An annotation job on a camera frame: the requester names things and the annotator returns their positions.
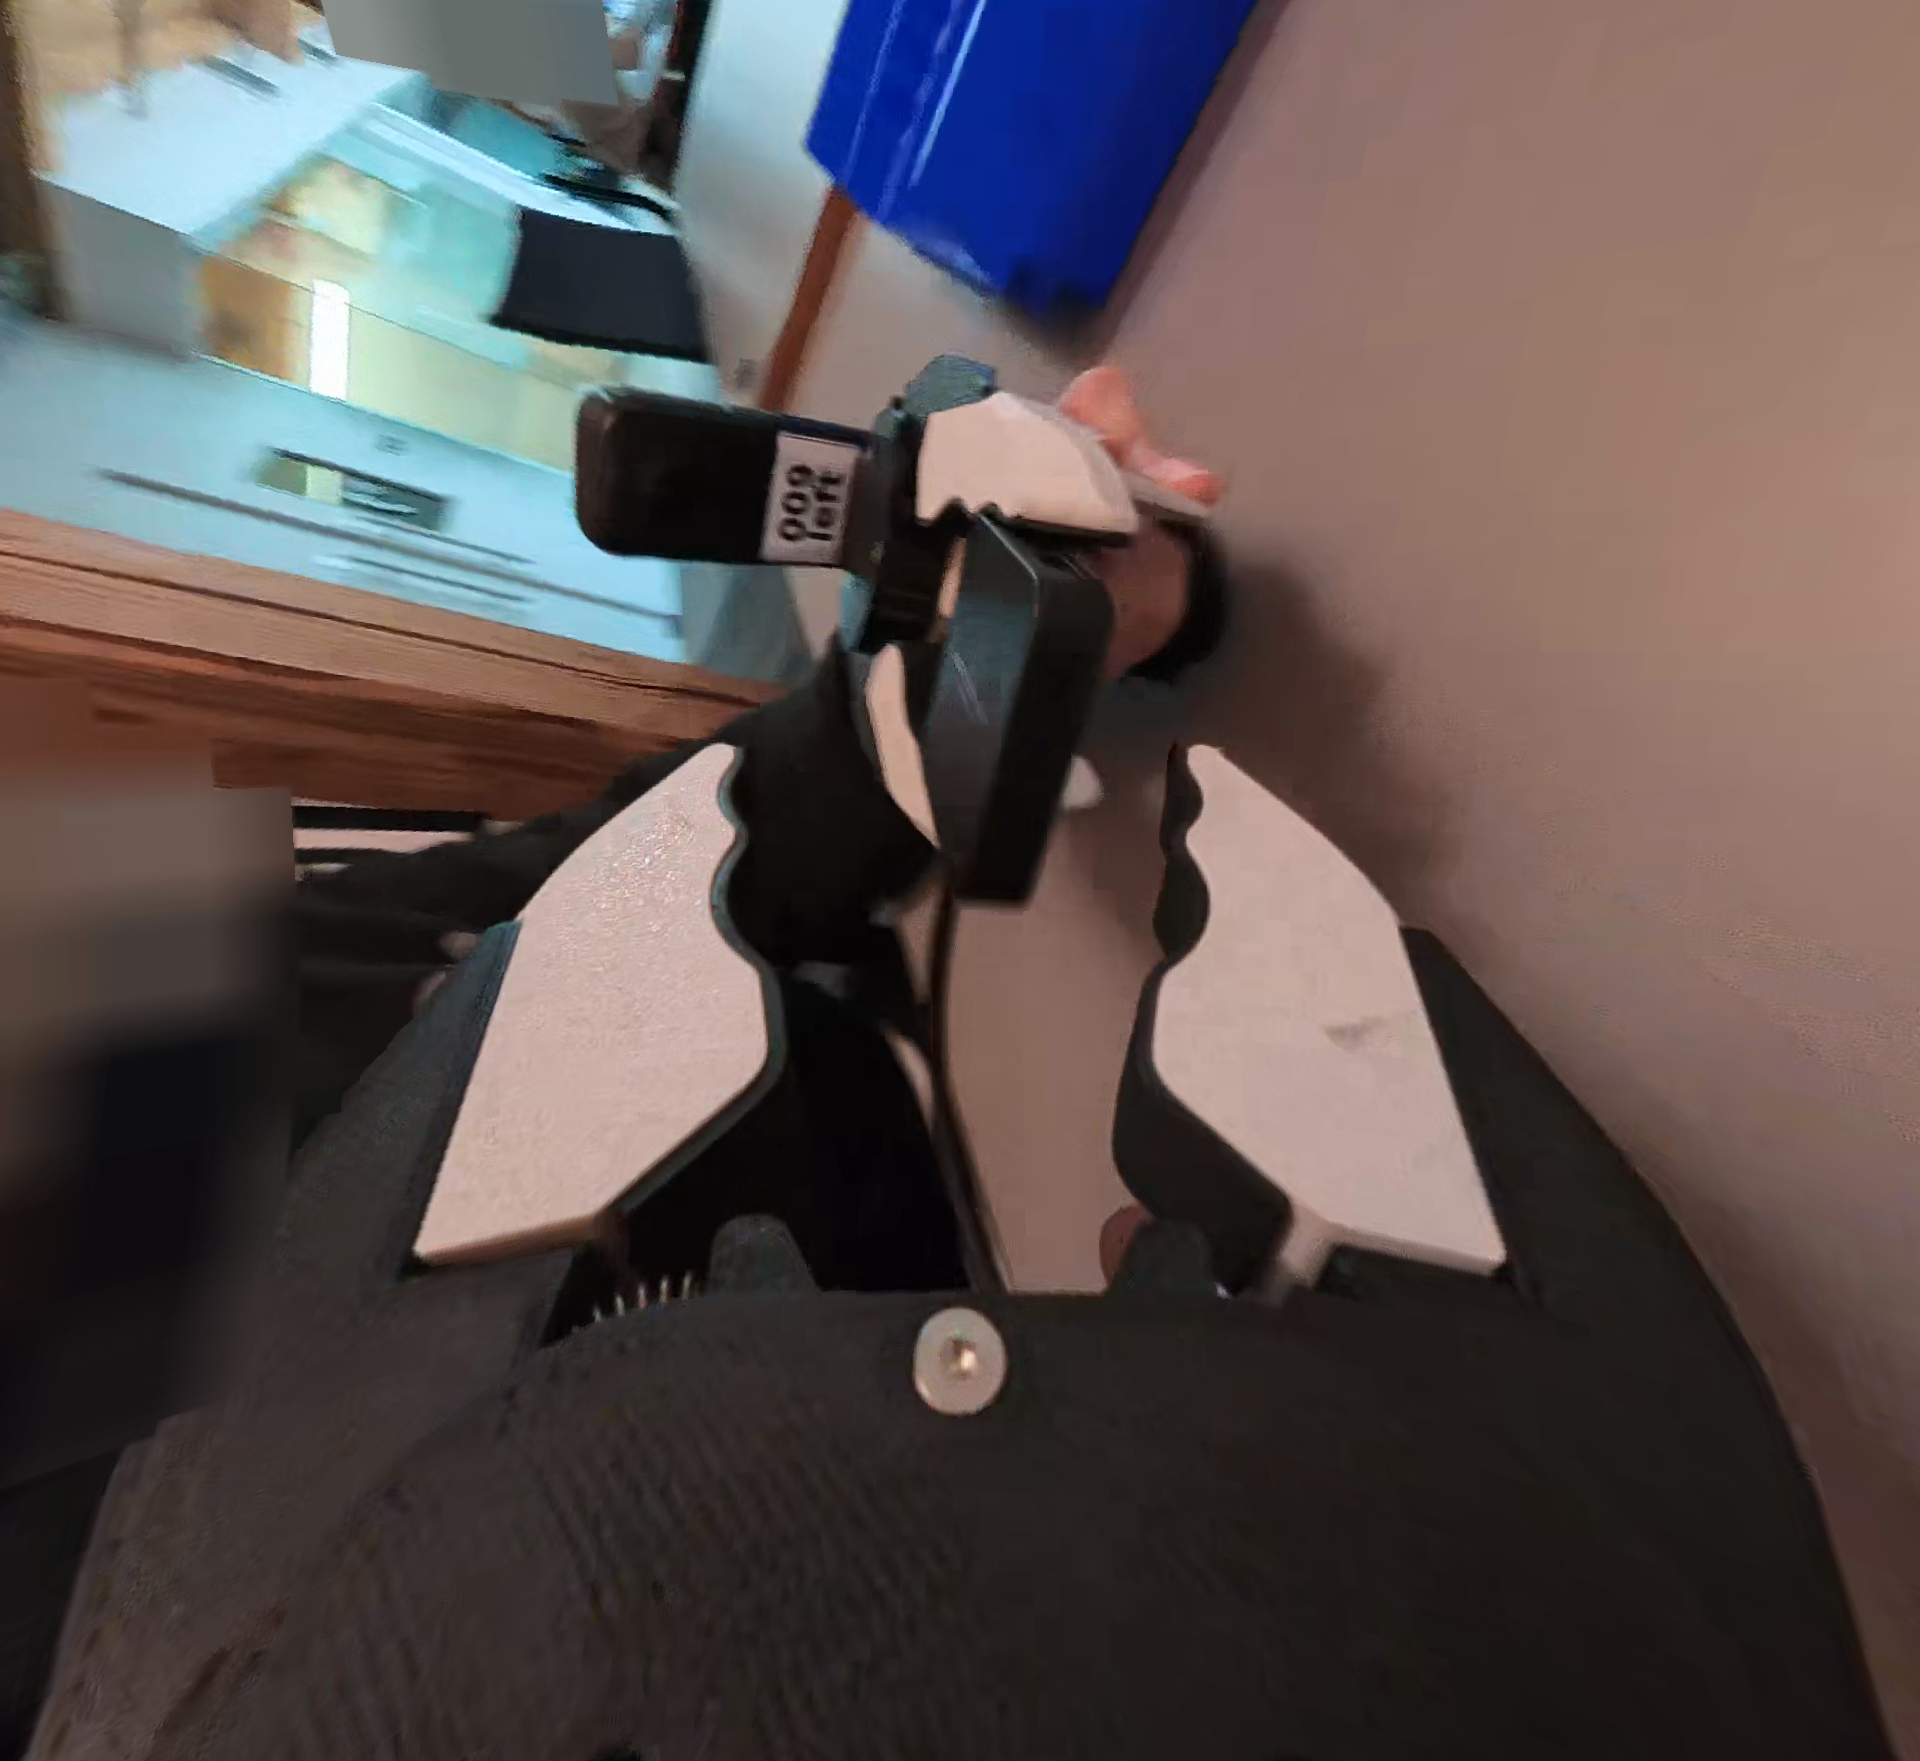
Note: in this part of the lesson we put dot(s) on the grey desk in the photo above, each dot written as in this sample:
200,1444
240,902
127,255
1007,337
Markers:
1577,440

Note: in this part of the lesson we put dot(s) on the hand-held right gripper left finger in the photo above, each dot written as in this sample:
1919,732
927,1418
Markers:
600,1010

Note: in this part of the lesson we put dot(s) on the black office chair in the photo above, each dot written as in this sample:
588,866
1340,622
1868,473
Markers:
600,282

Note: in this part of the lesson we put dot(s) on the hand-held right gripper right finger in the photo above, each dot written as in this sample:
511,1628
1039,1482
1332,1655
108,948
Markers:
1306,1041

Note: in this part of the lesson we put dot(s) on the wooden post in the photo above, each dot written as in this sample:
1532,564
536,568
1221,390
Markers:
376,711

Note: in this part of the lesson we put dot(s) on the blue plastic bin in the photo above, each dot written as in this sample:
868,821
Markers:
1022,67

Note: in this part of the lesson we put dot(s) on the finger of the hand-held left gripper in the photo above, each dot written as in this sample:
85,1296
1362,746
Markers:
900,727
1022,470

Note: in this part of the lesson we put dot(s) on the person's left hand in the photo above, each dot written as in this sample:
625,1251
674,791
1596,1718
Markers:
1133,418

